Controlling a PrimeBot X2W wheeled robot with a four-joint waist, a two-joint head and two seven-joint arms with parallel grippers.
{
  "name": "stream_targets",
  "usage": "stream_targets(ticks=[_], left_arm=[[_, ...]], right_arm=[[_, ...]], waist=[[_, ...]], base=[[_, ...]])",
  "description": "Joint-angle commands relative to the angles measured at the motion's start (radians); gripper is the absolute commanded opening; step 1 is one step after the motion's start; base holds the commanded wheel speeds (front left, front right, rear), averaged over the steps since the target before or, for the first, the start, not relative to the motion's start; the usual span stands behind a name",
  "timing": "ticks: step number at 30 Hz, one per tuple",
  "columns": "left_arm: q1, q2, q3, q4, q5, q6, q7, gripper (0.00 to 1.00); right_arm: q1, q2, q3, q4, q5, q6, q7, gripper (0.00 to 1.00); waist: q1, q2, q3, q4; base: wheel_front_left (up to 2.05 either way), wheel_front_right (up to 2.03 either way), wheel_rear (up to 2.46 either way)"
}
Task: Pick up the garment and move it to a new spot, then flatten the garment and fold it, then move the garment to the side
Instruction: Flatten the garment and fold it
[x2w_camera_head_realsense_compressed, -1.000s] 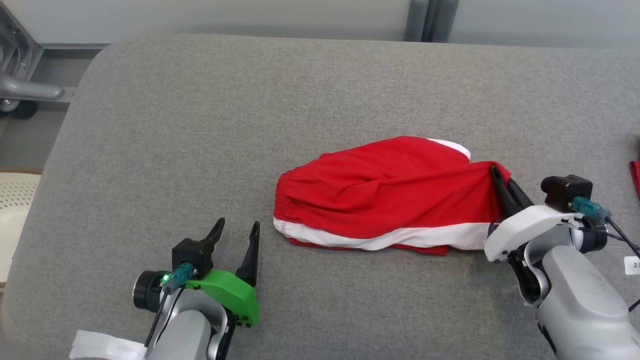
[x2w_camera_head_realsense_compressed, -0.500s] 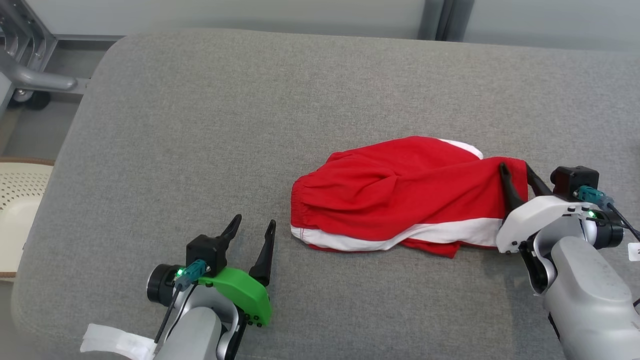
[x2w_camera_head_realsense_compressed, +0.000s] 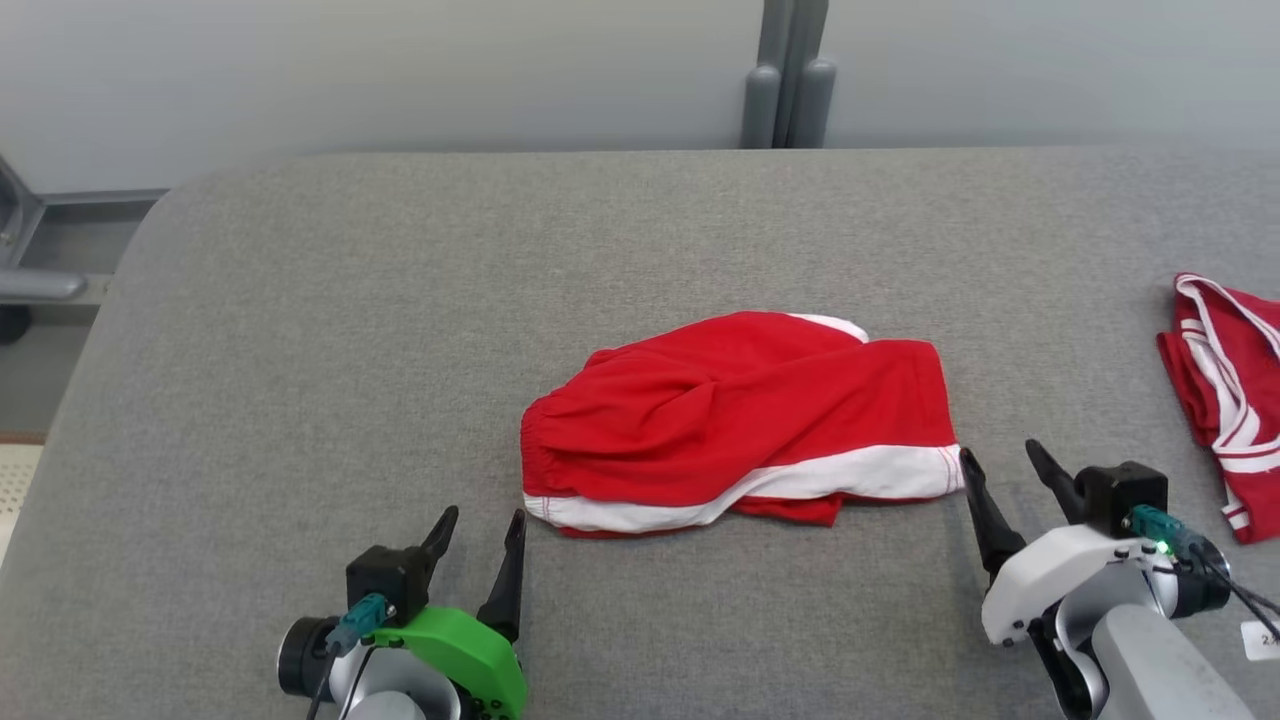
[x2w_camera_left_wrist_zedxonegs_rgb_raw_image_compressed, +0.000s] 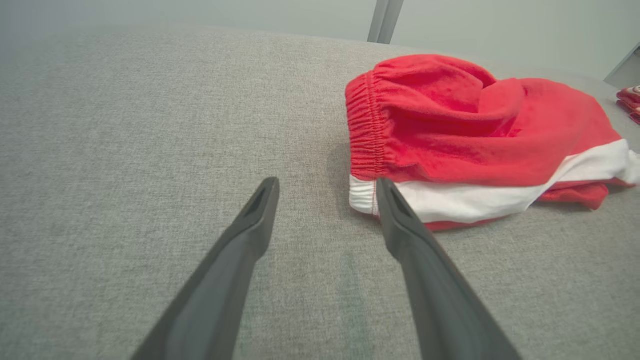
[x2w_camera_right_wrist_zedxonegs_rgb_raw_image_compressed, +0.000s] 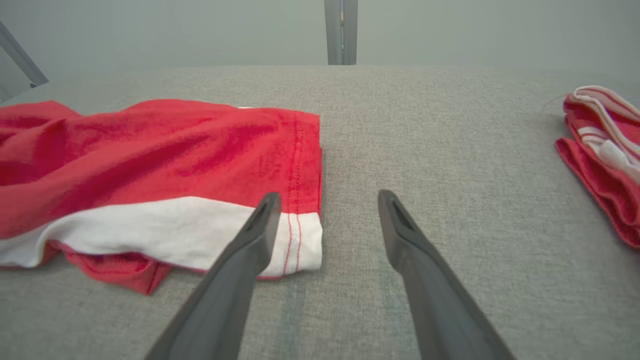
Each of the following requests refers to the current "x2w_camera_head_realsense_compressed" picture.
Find teal cable plug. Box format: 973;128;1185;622
325;592;393;657
1130;505;1206;561

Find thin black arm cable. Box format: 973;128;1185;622
1190;545;1280;643
305;650;343;720

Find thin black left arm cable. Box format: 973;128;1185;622
305;650;343;720

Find red t-shirt with white sleeves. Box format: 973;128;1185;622
1157;273;1280;546

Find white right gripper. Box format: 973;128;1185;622
960;438;1181;646

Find grey partition post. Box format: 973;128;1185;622
740;0;837;150

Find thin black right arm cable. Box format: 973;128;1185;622
1190;545;1280;643

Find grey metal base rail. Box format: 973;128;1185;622
0;155;166;346

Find teal right cable plug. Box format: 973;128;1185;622
1130;505;1206;561

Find teal left cable plug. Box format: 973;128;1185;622
325;592;393;657

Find red shorts with white trim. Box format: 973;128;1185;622
520;311;966;541

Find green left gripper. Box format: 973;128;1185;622
398;505;528;720

